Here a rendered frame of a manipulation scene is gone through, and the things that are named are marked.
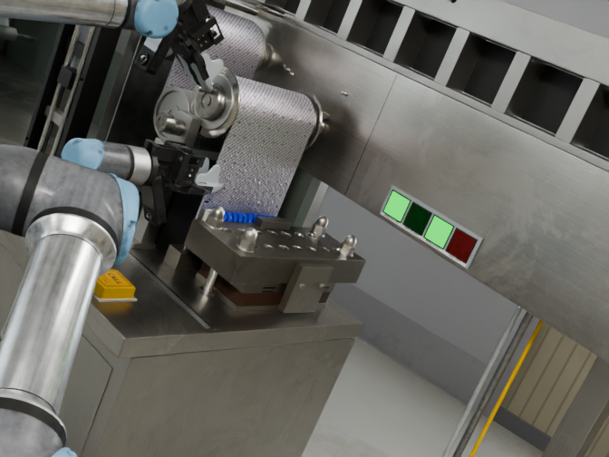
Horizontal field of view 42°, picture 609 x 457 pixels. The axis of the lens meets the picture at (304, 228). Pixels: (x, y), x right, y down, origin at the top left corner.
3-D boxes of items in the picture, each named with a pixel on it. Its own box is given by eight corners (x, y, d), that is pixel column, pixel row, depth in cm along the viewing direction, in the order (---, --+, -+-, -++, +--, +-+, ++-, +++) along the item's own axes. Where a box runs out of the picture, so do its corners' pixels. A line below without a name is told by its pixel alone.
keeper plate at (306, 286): (276, 308, 166) (296, 262, 163) (308, 306, 174) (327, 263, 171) (285, 315, 165) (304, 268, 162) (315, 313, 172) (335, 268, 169)
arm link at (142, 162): (126, 191, 145) (104, 172, 150) (146, 193, 149) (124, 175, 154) (140, 154, 143) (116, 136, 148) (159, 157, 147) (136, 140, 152)
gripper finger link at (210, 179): (238, 170, 163) (204, 164, 156) (228, 196, 165) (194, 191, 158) (229, 164, 165) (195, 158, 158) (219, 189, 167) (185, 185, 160)
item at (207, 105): (191, 115, 164) (198, 80, 163) (198, 117, 165) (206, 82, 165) (215, 121, 159) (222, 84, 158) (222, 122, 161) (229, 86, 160)
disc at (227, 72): (181, 121, 169) (205, 56, 165) (183, 121, 169) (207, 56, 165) (222, 149, 160) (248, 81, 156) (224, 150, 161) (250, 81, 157)
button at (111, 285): (81, 280, 145) (85, 268, 144) (112, 280, 150) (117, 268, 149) (100, 299, 140) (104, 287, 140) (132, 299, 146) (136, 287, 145)
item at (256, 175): (196, 214, 166) (227, 133, 161) (273, 220, 184) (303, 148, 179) (198, 216, 166) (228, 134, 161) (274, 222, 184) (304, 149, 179)
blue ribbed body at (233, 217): (198, 221, 167) (205, 206, 166) (269, 227, 183) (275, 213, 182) (208, 228, 165) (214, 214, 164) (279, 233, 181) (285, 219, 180)
